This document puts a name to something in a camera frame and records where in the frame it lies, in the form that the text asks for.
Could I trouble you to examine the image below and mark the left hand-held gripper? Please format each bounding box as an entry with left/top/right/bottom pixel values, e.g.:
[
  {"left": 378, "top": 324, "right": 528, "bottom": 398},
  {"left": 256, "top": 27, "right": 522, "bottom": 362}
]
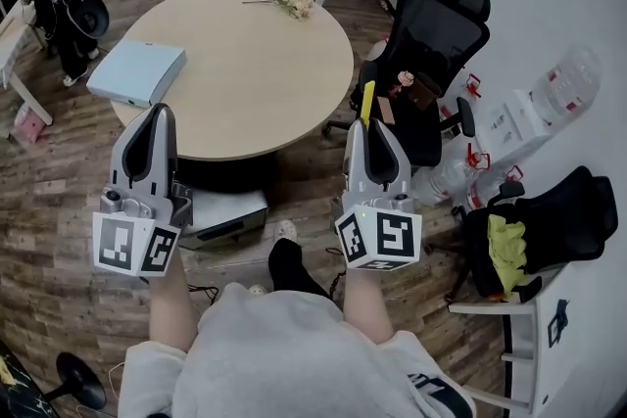
[{"left": 91, "top": 103, "right": 194, "bottom": 278}]

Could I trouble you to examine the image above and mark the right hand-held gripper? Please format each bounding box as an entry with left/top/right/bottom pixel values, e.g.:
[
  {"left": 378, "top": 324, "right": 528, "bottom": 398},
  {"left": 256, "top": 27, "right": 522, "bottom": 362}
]
[{"left": 330, "top": 116, "right": 424, "bottom": 271}]

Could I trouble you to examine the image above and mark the yellow utility knife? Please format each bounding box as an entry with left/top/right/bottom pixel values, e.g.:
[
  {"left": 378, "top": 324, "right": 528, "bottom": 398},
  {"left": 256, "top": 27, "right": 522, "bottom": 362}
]
[{"left": 359, "top": 79, "right": 377, "bottom": 124}]

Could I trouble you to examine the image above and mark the person's right forearm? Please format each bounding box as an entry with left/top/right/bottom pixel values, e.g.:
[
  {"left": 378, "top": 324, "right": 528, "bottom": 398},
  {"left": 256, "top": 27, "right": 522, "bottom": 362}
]
[{"left": 342, "top": 265, "right": 396, "bottom": 347}]

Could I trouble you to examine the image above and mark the person's left forearm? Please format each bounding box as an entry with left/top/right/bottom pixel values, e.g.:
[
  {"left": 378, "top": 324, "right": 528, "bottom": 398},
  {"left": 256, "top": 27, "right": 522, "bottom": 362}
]
[{"left": 147, "top": 254, "right": 200, "bottom": 354}]

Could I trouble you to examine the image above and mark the pink phone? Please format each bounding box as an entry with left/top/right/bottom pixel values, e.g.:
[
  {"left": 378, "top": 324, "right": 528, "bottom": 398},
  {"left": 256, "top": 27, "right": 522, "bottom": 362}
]
[{"left": 376, "top": 95, "right": 399, "bottom": 124}]

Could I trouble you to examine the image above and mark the light blue flat box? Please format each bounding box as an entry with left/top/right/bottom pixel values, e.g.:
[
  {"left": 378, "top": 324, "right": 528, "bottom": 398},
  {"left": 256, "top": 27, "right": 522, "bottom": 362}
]
[{"left": 85, "top": 38, "right": 188, "bottom": 110}]

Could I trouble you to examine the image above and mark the brown leather pouch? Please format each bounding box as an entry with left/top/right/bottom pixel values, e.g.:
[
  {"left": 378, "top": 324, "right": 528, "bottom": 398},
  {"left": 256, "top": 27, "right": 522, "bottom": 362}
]
[{"left": 406, "top": 71, "right": 443, "bottom": 112}]

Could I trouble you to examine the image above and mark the silver metal case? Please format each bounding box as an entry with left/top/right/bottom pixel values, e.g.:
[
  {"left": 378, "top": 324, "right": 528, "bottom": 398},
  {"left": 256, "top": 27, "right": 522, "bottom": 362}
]
[{"left": 170, "top": 180, "right": 270, "bottom": 252}]

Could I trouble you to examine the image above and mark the pink box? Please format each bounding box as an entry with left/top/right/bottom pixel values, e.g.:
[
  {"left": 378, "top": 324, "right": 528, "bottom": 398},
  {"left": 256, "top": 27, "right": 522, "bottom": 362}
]
[{"left": 13, "top": 104, "right": 47, "bottom": 144}]

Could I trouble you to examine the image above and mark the round wooden table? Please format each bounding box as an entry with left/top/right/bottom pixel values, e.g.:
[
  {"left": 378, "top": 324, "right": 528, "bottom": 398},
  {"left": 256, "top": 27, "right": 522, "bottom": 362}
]
[{"left": 110, "top": 0, "right": 356, "bottom": 162}]

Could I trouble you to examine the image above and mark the person's black trouser leg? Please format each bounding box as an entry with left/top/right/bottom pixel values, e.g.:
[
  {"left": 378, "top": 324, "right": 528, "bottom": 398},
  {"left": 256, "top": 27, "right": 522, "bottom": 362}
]
[{"left": 266, "top": 237, "right": 335, "bottom": 301}]

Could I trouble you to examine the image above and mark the white cardboard carton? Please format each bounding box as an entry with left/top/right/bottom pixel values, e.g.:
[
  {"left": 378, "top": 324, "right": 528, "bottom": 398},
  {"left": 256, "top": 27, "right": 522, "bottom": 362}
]
[{"left": 476, "top": 88, "right": 555, "bottom": 163}]

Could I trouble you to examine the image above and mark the black mesh office chair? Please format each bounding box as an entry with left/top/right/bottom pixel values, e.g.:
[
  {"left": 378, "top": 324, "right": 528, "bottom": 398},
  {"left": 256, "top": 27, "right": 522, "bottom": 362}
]
[{"left": 321, "top": 0, "right": 493, "bottom": 169}]

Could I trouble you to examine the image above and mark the yellow-green cloth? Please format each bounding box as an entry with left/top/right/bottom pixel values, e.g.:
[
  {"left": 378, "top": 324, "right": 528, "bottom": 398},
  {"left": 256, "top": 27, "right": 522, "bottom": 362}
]
[{"left": 486, "top": 213, "right": 528, "bottom": 298}]

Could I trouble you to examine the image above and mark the white desk with legs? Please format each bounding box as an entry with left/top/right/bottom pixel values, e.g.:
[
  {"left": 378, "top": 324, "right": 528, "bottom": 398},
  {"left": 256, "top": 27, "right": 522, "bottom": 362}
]
[{"left": 0, "top": 0, "right": 55, "bottom": 127}]

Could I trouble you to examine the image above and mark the dried flower bouquet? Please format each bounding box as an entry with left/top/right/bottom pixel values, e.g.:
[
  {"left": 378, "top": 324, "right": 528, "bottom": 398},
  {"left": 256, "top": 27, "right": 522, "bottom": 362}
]
[{"left": 241, "top": 0, "right": 316, "bottom": 22}]

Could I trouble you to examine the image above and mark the black padded office chair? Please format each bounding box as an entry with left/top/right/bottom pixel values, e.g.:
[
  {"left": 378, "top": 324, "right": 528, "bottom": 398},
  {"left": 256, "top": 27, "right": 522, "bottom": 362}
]
[{"left": 450, "top": 165, "right": 620, "bottom": 301}]

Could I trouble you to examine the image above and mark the large clear water jug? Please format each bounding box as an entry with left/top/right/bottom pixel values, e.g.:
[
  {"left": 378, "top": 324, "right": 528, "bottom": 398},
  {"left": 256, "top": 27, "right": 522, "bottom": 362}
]
[{"left": 530, "top": 44, "right": 603, "bottom": 124}]

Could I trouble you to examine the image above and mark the person's grey sweater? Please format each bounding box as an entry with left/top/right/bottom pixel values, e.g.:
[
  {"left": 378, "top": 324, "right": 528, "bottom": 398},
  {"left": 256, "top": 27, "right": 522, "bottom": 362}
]
[{"left": 117, "top": 282, "right": 477, "bottom": 418}]

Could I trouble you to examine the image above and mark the black round stool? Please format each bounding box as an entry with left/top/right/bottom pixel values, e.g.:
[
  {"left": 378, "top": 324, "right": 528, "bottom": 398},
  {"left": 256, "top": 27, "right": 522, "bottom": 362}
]
[{"left": 42, "top": 351, "right": 108, "bottom": 412}]

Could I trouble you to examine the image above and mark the white desk with shelf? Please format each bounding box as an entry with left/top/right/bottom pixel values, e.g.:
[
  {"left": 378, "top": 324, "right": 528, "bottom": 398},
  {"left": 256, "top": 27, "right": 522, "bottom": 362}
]
[{"left": 447, "top": 254, "right": 627, "bottom": 418}]

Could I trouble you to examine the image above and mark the clear water jug red handle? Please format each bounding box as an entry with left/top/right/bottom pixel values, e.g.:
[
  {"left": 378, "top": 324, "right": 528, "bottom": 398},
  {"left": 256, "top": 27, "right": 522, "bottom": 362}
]
[
  {"left": 437, "top": 72, "right": 484, "bottom": 121},
  {"left": 453, "top": 164, "right": 525, "bottom": 212},
  {"left": 410, "top": 143, "right": 492, "bottom": 208}
]

